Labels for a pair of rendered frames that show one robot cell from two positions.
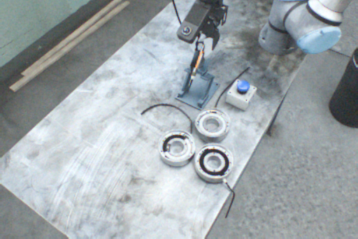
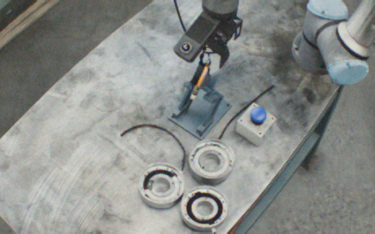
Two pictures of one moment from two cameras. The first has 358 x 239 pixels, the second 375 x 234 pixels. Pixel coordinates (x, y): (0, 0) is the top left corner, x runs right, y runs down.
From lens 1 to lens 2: 0.36 m
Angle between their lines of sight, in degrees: 3
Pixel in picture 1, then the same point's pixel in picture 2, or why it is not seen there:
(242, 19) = (275, 15)
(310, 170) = (343, 218)
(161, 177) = (138, 217)
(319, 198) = not seen: outside the picture
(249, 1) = not seen: outside the picture
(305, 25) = (334, 52)
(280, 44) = (314, 61)
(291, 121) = (337, 153)
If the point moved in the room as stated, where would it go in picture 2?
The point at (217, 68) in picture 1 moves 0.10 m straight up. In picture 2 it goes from (232, 81) to (236, 57)
